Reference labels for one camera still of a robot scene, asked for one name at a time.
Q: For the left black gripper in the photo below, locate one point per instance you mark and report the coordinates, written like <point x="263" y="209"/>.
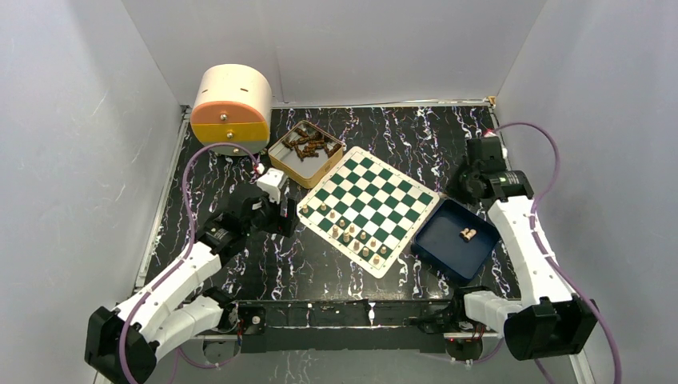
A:
<point x="287" y="223"/>

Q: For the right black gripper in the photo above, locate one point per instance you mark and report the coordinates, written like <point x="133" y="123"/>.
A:
<point x="454" y="189"/>

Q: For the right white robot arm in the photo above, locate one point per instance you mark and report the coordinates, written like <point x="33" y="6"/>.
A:
<point x="550" y="319"/>

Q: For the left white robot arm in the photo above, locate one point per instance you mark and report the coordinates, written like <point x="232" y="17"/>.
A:
<point x="125" y="344"/>

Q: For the pile of light chess pieces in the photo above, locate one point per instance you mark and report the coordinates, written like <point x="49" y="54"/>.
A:
<point x="467" y="234"/>

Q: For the green white chess board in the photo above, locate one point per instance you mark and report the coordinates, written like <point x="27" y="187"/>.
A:
<point x="377" y="198"/>

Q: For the pile of dark chess pieces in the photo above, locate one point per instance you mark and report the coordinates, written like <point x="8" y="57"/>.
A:
<point x="309" y="145"/>

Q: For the dark blue tray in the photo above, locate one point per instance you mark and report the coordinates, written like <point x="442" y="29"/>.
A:
<point x="438" y="242"/>

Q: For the tan square tin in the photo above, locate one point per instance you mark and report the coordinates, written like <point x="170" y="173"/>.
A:
<point x="310" y="171"/>

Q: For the cream round drawer box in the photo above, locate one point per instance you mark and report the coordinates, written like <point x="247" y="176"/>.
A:
<point x="233" y="105"/>

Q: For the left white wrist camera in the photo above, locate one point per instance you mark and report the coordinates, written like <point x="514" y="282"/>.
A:
<point x="273" y="183"/>

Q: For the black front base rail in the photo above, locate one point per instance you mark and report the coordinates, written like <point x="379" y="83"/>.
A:
<point x="427" y="325"/>

